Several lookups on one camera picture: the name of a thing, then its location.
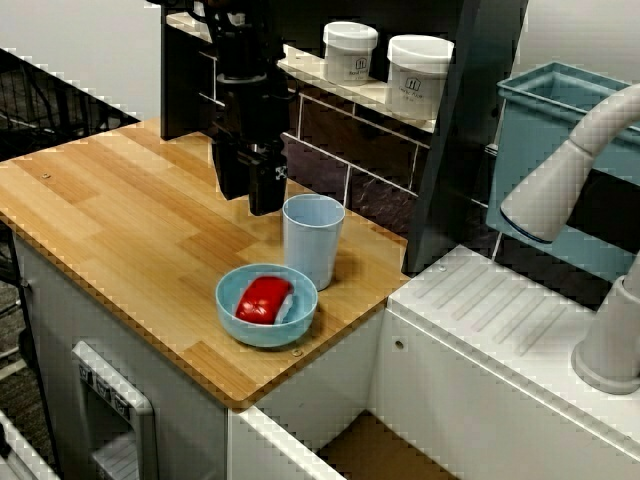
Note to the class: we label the light blue plastic cup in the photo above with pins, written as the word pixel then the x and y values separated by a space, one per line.
pixel 310 250

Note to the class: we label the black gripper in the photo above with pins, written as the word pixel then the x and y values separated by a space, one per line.
pixel 255 115

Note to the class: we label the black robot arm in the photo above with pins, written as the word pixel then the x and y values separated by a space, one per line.
pixel 240 45

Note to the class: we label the white lidded jar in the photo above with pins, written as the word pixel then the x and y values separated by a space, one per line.
pixel 350 50
pixel 417 75

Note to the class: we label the teal plastic bin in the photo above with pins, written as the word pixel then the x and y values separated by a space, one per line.
pixel 530 130

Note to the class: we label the white corner object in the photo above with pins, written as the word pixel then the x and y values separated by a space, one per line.
pixel 15 460

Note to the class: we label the red and white sushi toy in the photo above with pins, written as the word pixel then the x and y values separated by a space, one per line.
pixel 260 300

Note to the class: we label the white toy kitchen cabinet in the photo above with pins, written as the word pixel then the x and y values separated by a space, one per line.
pixel 475 390

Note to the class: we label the light blue bowl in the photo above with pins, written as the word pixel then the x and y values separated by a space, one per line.
pixel 265 335

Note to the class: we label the dark tiled backsplash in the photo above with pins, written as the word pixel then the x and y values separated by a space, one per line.
pixel 380 150

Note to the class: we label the cream shelf board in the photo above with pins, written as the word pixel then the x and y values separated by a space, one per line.
pixel 305 65

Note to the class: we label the grey toy faucet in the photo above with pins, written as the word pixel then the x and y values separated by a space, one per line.
pixel 540 195

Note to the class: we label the dark grey wide hutch panel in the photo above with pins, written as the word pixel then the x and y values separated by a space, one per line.
pixel 450 175

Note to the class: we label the dark narrow hutch side panel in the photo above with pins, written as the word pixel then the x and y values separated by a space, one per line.
pixel 180 90

